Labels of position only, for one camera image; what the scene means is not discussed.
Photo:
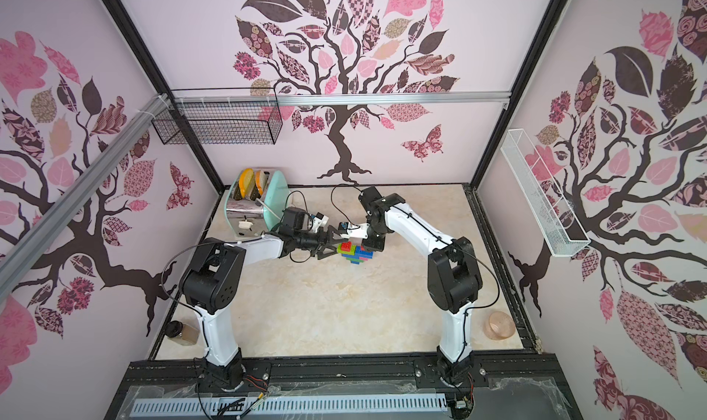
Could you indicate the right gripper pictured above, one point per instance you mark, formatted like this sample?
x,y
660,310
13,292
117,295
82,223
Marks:
x,y
373,239

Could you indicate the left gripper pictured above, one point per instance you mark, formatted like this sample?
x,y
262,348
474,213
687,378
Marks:
x,y
321,244

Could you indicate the lime green lego brick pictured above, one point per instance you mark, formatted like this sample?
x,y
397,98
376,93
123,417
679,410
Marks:
x,y
348,252

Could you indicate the blue lego brick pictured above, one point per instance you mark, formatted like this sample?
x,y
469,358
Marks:
x,y
362,254

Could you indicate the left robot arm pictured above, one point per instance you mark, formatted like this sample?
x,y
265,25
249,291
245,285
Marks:
x,y
211,281

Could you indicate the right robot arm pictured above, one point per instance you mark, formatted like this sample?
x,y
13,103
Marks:
x,y
454,279

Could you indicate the mint green toaster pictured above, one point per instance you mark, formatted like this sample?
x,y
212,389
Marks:
x,y
256,201

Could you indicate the pink plastic bowl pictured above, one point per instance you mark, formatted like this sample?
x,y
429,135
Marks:
x,y
499,326

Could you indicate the brown glass jar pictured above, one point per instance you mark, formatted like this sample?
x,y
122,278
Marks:
x,y
182,333

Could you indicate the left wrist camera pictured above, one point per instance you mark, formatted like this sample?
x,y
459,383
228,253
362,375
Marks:
x,y
318,221

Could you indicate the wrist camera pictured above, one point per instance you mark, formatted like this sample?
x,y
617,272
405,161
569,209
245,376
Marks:
x,y
318,221
349,230

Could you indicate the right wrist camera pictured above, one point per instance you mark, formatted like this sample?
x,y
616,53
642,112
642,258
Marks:
x,y
349,230

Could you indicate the aluminium frame bar back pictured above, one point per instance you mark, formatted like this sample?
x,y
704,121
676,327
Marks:
x,y
354,99

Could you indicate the aluminium frame bar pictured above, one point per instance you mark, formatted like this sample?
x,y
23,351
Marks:
x,y
354,99
40,237

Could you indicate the black wire basket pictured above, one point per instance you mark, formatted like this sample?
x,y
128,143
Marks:
x,y
221,116

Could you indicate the white slotted cable duct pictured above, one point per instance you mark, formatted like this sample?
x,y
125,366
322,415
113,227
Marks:
x,y
288,405

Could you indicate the white wire shelf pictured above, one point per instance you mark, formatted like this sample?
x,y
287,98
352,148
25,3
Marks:
x,y
534,168

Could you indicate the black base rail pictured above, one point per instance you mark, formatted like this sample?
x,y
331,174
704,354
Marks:
x,y
499,385

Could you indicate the aluminium frame bar left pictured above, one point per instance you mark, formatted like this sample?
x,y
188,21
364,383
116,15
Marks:
x,y
40,237

